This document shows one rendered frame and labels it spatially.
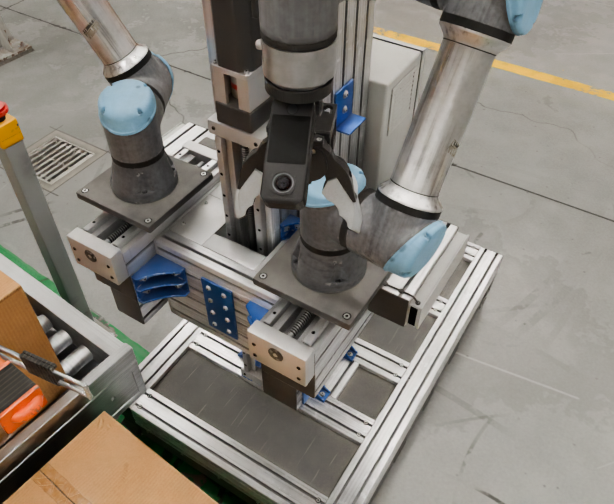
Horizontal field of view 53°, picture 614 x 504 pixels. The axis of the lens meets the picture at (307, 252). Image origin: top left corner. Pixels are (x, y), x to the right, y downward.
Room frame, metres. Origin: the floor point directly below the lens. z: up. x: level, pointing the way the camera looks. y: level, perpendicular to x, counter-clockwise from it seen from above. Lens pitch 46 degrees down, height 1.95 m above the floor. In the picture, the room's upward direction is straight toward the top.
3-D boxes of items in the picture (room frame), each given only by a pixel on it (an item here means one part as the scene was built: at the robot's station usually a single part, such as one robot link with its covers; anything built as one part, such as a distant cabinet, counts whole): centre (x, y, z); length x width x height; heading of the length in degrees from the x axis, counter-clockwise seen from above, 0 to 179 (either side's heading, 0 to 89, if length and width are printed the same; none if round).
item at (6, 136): (1.43, 0.84, 0.50); 0.07 x 0.07 x 1.00; 53
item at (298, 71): (0.57, 0.01, 1.65); 0.08 x 0.08 x 0.05
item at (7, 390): (0.53, 0.48, 1.08); 0.08 x 0.07 x 0.05; 53
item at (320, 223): (0.85, -0.05, 1.20); 0.13 x 0.12 x 0.14; 52
